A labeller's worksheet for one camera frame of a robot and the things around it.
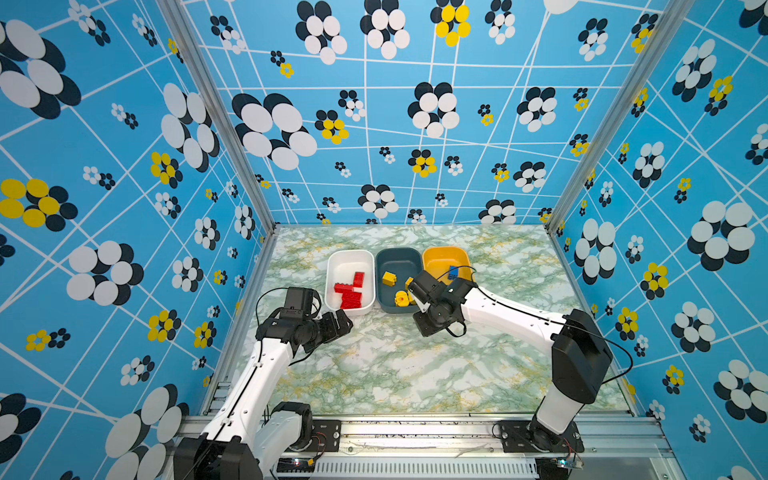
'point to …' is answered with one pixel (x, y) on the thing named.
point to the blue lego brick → (453, 274)
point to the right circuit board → (551, 468)
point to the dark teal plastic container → (404, 262)
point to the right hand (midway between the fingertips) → (425, 325)
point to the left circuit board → (295, 465)
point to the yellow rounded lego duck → (401, 299)
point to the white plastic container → (340, 266)
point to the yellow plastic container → (437, 261)
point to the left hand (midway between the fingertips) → (341, 327)
